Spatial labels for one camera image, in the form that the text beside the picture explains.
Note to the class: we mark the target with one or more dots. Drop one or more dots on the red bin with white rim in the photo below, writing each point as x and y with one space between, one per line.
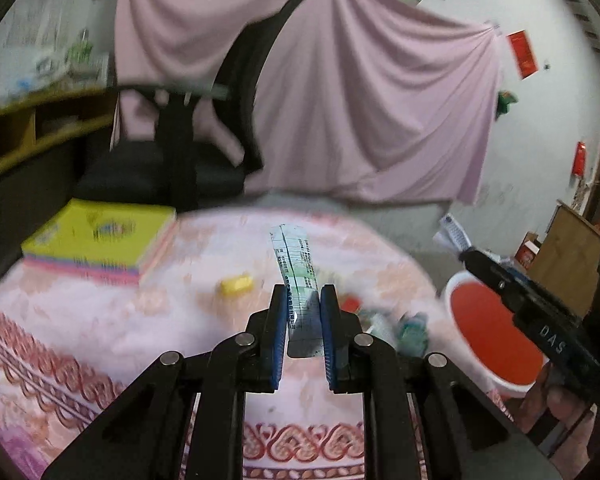
480 330

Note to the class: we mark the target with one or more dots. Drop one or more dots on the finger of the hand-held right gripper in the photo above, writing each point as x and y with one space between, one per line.
495 277

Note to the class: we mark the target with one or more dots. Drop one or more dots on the small red wrapper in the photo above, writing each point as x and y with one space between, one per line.
350 305

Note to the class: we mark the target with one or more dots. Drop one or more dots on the green hanging ornament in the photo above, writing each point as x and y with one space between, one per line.
505 102

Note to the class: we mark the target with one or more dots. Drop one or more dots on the wooden shelf unit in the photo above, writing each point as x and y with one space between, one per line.
10 135

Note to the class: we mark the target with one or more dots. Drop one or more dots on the person's right hand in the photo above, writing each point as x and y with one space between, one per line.
560 410

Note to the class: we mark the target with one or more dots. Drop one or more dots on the pink hanging cloth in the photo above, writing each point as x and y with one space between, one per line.
355 110

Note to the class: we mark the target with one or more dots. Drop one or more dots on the pile of papers and books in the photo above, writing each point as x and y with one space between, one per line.
55 72

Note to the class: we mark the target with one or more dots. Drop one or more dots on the wooden cabinet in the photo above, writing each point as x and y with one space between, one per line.
570 255

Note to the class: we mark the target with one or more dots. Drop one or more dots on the red hanging ornament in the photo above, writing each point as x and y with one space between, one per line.
579 157

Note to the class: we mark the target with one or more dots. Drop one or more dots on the green bottle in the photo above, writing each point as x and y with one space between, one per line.
80 51

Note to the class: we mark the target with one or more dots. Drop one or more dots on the black office chair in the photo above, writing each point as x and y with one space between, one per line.
130 170

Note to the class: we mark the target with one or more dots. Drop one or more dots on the white green tube packet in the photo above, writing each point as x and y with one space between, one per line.
292 260

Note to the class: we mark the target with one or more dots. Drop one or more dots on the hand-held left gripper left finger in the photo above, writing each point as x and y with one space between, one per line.
279 340

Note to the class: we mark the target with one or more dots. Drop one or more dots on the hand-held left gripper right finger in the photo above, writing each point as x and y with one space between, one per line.
328 345

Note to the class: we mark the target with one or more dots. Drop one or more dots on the small yellow packet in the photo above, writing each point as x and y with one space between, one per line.
236 283

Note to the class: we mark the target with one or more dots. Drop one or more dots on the red wall poster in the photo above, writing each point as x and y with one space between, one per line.
522 54

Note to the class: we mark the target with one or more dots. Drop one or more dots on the crumpled white wrapper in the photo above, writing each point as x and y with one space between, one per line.
378 327

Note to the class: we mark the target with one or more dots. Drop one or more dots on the yellow book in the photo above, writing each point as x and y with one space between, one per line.
100 230

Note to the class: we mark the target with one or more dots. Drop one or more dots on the red box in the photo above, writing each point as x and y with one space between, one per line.
527 255

